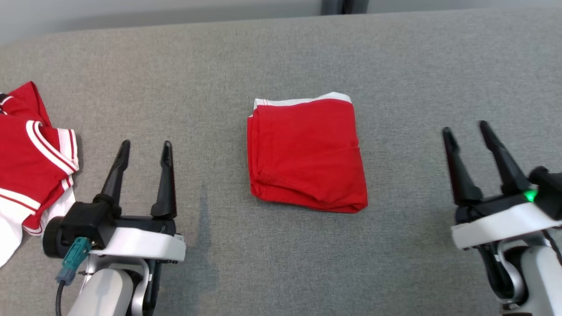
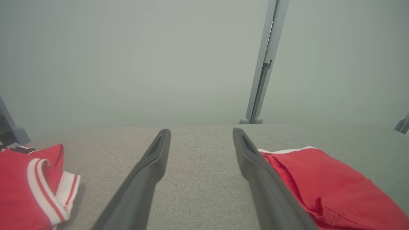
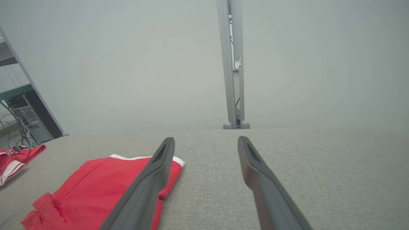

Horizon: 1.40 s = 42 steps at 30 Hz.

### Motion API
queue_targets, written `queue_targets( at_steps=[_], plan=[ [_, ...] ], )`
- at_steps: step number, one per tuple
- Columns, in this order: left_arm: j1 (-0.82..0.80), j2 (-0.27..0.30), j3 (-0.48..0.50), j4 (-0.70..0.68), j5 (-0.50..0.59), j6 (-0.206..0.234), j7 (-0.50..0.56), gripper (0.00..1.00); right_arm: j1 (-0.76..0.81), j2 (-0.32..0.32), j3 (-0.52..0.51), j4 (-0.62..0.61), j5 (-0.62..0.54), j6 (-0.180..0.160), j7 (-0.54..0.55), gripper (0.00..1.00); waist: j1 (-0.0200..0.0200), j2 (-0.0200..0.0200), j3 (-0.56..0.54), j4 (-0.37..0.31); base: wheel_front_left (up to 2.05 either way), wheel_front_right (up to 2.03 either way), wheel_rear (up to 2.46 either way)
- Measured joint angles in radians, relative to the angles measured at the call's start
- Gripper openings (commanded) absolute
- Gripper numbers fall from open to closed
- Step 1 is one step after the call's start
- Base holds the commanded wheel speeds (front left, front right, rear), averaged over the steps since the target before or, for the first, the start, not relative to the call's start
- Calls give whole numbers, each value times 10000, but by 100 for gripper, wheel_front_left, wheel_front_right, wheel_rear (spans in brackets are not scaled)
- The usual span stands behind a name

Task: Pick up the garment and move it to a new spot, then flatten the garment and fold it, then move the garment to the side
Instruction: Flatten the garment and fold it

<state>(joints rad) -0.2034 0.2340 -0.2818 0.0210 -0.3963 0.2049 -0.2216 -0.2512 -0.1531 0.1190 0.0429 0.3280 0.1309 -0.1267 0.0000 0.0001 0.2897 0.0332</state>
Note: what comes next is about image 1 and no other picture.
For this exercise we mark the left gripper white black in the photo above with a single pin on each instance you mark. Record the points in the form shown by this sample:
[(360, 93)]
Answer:
[(140, 243)]

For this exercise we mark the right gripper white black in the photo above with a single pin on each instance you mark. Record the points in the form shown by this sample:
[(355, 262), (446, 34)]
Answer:
[(496, 224)]

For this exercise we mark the red white striped jersey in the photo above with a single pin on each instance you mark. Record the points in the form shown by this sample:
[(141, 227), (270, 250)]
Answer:
[(30, 166)]

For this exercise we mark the plain red shorts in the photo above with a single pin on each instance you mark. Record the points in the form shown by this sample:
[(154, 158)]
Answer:
[(307, 153)]

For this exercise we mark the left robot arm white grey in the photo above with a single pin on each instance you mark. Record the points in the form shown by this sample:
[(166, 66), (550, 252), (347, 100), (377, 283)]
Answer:
[(105, 294)]

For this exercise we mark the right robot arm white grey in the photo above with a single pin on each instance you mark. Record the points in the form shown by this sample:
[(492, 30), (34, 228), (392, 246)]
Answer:
[(540, 281)]

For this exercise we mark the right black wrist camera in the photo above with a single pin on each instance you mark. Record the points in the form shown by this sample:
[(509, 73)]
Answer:
[(551, 188)]

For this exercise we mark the grey metal wall post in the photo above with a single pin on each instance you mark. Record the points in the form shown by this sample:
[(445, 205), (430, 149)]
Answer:
[(344, 6)]

